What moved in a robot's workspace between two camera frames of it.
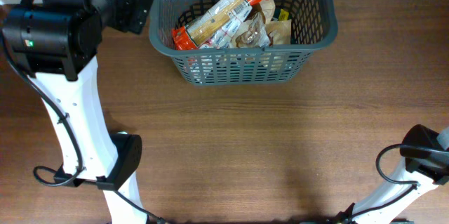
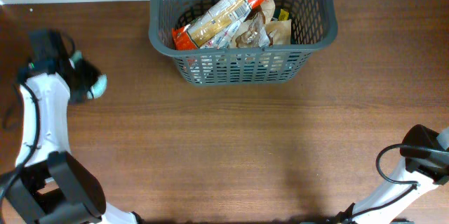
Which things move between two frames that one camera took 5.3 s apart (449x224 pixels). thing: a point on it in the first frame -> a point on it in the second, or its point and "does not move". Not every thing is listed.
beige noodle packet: [279, 31] does not move
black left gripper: [133, 11] -> [94, 73]
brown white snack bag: [254, 31] does not move
